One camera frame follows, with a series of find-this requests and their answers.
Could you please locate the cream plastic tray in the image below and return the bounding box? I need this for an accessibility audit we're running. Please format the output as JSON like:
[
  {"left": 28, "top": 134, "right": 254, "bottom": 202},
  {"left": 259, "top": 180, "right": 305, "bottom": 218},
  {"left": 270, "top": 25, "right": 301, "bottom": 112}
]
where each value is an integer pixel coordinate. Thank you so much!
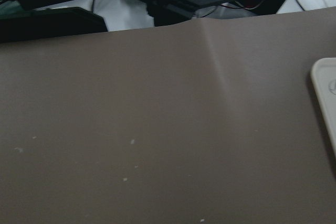
[{"left": 310, "top": 58, "right": 336, "bottom": 180}]

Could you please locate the long black box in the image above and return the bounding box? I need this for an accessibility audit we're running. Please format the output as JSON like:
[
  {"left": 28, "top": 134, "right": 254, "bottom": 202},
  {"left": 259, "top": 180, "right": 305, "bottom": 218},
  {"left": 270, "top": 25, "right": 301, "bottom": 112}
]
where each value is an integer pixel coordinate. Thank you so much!
[{"left": 1, "top": 7, "right": 108, "bottom": 43}]

